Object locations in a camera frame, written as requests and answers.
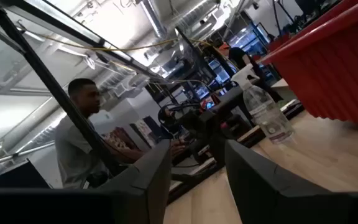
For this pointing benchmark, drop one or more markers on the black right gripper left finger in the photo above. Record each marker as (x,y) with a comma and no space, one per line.
(151,180)

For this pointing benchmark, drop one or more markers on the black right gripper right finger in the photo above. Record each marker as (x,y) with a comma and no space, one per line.
(259,186)

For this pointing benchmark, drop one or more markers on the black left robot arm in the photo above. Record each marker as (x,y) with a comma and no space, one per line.
(204,130)

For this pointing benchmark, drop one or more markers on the clear spray bottle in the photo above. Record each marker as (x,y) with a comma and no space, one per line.
(266,115)

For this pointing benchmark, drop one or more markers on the person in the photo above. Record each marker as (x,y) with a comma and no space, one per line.
(73,149)
(244,59)

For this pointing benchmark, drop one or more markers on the blue lit computer monitor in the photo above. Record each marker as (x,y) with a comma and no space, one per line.
(221,73)

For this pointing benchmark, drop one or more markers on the red plastic bin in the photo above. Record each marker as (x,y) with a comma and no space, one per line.
(337,68)

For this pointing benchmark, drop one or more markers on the black aluminium rig frame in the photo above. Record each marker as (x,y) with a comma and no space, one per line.
(54,84)

